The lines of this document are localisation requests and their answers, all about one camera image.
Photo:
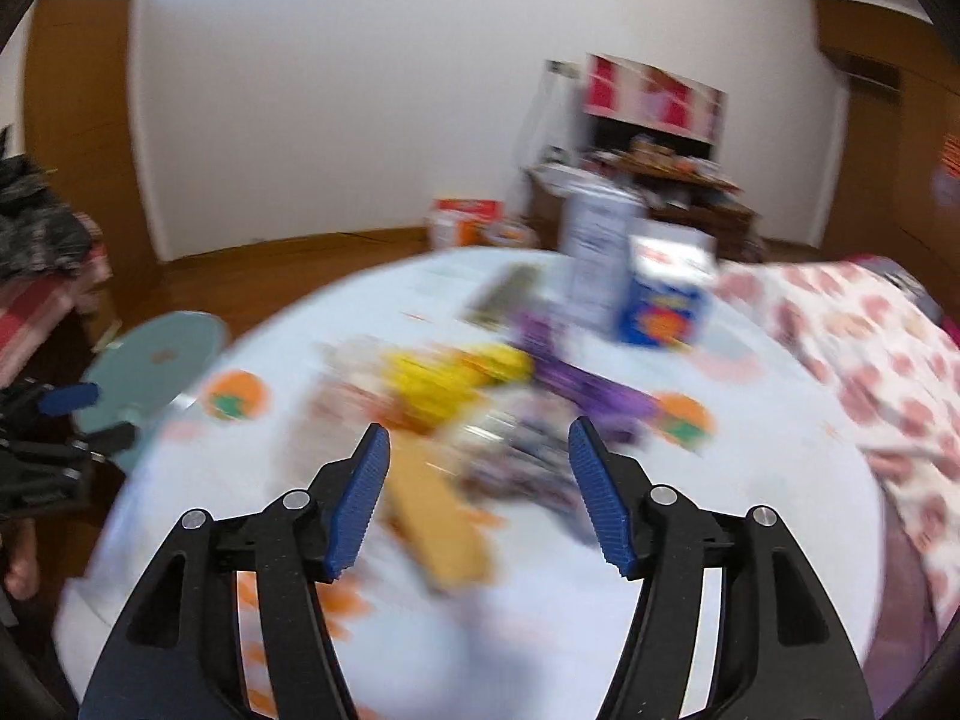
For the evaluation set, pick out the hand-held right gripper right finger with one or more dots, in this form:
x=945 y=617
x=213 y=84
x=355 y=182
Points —
x=600 y=495

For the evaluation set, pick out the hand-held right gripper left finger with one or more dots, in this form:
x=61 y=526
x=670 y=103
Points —
x=356 y=502

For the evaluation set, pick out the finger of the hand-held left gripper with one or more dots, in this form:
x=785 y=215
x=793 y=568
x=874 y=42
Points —
x=71 y=397
x=112 y=436

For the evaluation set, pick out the light teal bin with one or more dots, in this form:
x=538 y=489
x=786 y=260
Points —
x=150 y=367

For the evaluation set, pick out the dark patterned wrapper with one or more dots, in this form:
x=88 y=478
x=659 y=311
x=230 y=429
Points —
x=525 y=465

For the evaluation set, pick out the tan packet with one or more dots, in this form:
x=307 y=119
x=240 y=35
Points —
x=442 y=532

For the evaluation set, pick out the clear plastic wrapper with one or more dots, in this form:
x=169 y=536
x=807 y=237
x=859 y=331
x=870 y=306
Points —
x=345 y=390

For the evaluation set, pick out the purple wrapper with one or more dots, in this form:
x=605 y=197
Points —
x=577 y=382

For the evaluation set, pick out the yellow wrapper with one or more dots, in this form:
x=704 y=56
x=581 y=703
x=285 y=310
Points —
x=442 y=382

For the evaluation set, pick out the person's left hand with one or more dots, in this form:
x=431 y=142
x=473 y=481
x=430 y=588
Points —
x=21 y=562

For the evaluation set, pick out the red striped cloth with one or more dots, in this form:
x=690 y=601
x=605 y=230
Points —
x=30 y=315

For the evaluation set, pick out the white printed tablecloth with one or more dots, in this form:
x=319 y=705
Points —
x=750 y=540

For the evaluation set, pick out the black patterned jacket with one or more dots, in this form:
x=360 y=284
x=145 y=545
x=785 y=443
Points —
x=37 y=232

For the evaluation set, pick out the small blue drink carton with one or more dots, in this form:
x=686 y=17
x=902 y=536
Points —
x=664 y=315

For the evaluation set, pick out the dark snack bar packet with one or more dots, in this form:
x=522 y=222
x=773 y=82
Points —
x=502 y=296

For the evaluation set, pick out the tall white milk carton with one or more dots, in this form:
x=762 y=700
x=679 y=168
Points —
x=596 y=262

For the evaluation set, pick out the wooden door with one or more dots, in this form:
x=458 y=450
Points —
x=82 y=127

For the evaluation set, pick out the wooden television cabinet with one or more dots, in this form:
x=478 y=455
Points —
x=544 y=221

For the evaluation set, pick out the heart print blanket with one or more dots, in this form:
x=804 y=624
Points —
x=862 y=390

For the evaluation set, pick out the white and orange paper bag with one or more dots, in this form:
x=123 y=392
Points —
x=448 y=232

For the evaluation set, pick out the mauve cloth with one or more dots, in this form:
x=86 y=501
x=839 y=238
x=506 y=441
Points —
x=904 y=585

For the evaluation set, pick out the white flat box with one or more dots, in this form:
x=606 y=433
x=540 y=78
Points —
x=562 y=178

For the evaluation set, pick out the black television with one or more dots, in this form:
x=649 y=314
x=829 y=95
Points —
x=607 y=135

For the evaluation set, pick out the wooden wardrobe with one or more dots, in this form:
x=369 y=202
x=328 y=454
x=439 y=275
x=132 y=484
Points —
x=885 y=165

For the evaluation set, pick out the red paper decoration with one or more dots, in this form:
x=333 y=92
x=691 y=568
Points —
x=949 y=157

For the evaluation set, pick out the wall socket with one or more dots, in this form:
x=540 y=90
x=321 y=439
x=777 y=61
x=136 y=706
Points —
x=561 y=69

